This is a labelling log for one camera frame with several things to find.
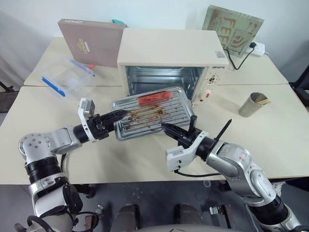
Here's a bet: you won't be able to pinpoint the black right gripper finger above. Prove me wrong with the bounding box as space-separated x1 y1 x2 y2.
162 124 187 144
162 123 192 138

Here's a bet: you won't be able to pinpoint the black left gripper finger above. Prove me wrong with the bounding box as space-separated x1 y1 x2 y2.
110 116 126 131
102 110 129 121

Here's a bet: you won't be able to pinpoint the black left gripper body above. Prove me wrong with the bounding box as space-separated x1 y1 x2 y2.
87 113 115 142

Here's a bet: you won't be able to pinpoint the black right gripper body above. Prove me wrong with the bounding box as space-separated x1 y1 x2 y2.
177 131 203 149

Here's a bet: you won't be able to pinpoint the silver ribbed baking tray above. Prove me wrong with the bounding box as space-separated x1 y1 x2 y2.
110 85 195 142

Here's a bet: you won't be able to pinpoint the red sausage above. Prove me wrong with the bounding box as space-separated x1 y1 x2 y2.
136 90 173 107

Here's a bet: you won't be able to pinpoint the cream toaster oven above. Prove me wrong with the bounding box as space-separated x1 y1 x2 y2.
116 28 229 105

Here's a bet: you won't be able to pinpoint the black upright bar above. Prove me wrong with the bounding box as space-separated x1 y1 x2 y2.
189 115 197 136

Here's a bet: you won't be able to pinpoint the black pointed zip tie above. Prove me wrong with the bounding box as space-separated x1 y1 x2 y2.
213 118 233 141

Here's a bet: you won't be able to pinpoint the clear plastic container blue clasps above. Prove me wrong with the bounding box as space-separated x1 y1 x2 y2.
40 56 96 98

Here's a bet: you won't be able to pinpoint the dark table leg caster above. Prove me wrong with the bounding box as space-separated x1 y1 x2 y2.
81 184 97 198

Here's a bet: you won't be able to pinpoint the metal cup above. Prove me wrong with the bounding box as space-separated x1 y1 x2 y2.
239 92 269 118

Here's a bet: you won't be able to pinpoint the brown flat gift box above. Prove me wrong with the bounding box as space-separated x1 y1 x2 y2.
57 18 128 69

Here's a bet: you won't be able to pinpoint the silver robot torso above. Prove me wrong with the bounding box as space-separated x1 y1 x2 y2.
136 225 218 232

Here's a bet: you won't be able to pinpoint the white power strip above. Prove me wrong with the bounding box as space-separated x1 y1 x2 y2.
246 41 267 57

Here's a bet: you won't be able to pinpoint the green printed board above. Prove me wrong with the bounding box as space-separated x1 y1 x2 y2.
201 4 265 59

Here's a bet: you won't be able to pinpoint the black chair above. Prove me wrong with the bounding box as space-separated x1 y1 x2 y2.
289 70 309 108

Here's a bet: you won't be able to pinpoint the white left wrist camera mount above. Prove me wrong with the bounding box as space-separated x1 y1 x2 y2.
77 97 98 143

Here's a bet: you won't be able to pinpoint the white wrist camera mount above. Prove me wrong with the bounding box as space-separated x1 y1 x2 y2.
165 131 210 173
77 97 98 143

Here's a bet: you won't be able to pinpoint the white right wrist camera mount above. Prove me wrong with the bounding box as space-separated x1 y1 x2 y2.
165 131 210 173

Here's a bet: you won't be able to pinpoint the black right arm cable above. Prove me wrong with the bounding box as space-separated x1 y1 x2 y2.
172 169 224 178

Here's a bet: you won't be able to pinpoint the metal table leg bracket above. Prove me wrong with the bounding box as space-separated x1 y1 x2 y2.
208 204 231 217

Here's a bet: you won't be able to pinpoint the black oven power cable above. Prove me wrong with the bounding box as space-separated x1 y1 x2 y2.
223 45 257 71

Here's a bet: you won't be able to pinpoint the dark furniture frame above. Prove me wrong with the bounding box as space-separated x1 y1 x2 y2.
0 81 21 114

